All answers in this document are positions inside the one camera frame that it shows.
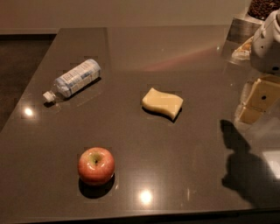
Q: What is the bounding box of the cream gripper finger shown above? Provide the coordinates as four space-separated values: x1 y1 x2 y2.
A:
237 106 263 124

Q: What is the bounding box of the yellow wavy sponge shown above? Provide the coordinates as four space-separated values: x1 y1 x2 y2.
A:
142 87 184 120

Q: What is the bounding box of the red apple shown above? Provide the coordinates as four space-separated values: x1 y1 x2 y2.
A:
78 147 115 186

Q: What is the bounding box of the metal canister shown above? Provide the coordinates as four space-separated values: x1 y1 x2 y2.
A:
227 17 262 44

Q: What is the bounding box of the bowl of dark snacks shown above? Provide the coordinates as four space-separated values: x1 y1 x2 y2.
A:
248 0 280 20

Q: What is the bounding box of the clear plastic water bottle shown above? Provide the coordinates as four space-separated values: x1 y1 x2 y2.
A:
43 59 101 102

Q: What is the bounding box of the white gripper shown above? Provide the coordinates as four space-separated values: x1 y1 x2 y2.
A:
245 9 280 112

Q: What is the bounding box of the snack packet on counter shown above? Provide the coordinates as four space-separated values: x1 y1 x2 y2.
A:
232 37 253 60

